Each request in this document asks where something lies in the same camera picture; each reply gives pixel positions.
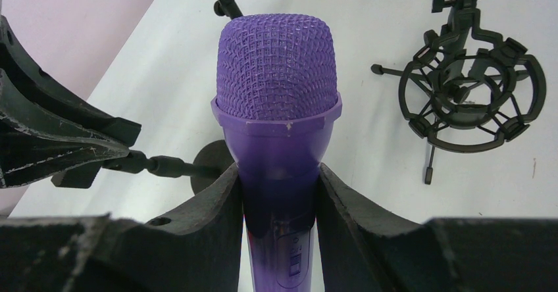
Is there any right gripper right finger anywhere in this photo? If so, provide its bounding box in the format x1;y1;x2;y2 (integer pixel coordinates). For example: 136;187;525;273
316;164;557;291

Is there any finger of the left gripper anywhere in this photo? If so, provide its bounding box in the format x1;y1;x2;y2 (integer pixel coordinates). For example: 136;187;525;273
1;107;129;189
1;16;141;147

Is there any purple microphone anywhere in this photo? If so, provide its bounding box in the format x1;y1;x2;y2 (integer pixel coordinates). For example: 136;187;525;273
211;14;342;291

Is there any black shock-mount tripod stand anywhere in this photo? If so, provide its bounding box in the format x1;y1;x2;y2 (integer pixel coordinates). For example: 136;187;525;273
370;0;547;185

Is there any black round-base mic stand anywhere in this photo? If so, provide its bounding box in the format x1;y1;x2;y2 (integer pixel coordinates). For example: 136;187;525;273
51;139;236;195

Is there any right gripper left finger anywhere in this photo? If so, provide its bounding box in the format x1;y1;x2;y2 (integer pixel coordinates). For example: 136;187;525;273
1;164;243;291

